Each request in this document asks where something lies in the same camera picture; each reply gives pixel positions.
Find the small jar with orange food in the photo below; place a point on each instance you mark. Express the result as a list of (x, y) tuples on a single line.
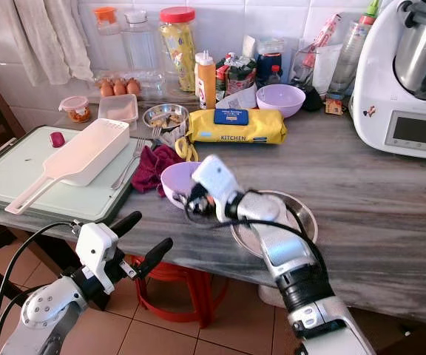
[(75, 111)]

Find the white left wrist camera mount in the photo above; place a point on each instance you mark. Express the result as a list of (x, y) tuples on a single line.
[(95, 248)]

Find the maroon cloth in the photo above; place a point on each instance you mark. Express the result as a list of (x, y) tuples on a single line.
[(152, 170)]

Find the small magenta object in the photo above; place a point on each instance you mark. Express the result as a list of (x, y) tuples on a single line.
[(57, 139)]

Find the speckled lilac bowl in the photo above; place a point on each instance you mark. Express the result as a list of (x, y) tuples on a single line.
[(176, 183)]

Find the small steel bowl with food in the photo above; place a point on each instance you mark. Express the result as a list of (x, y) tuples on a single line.
[(166, 116)]

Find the orange sauce bottle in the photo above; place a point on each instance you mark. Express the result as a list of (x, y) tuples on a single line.
[(205, 85)]

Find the small bottle with red cap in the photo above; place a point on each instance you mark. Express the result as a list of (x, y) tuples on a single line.
[(274, 76)]

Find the small brown box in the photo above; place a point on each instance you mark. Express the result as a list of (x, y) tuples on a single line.
[(335, 107)]

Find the green snack bag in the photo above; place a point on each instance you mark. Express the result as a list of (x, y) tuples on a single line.
[(239, 74)]

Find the red stool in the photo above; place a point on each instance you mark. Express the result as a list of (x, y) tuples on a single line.
[(198, 296)]

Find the plain lilac plastic bowl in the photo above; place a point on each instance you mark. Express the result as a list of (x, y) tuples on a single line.
[(281, 100)]

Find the clear plastic food container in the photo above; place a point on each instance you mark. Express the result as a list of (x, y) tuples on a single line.
[(118, 108)]

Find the yellow jar with red lid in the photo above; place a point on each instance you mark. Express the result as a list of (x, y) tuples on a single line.
[(177, 52)]

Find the white plastic bin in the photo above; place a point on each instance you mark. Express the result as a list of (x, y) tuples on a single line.
[(272, 296)]

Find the dark blue can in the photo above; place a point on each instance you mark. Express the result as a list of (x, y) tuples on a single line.
[(269, 65)]

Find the brown egg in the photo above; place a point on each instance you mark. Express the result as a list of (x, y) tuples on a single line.
[(133, 86), (107, 89), (120, 87)]

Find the red and white packet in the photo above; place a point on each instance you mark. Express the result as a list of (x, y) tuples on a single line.
[(325, 31)]

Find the round steel plate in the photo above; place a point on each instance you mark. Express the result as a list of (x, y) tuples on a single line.
[(303, 218)]

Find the pale green tray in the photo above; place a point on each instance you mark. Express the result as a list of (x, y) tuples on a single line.
[(21, 174)]

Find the white hanging towel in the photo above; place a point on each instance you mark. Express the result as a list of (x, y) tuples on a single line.
[(50, 37)]

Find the yellow kitchen wipes pack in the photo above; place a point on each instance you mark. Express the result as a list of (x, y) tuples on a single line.
[(257, 129)]

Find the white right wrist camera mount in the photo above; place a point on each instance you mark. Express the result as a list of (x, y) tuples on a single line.
[(214, 176)]

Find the steel fork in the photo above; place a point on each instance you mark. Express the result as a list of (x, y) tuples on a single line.
[(123, 171)]

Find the clear bottle with green cap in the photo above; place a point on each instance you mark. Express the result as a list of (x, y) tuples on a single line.
[(353, 48)]

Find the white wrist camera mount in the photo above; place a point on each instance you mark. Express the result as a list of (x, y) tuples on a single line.
[(214, 176), (95, 248)]

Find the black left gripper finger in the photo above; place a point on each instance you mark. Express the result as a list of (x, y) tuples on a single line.
[(126, 223), (156, 256)]

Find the clear bottle with orange lid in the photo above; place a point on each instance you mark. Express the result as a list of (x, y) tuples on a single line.
[(106, 41)]

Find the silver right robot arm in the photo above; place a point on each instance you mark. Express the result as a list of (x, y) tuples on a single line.
[(287, 255)]

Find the white food processor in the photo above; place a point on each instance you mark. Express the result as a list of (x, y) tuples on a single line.
[(376, 81)]

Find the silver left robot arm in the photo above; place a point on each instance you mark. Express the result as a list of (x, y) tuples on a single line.
[(39, 310)]

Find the black rounded object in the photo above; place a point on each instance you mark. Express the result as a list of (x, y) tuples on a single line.
[(310, 98)]

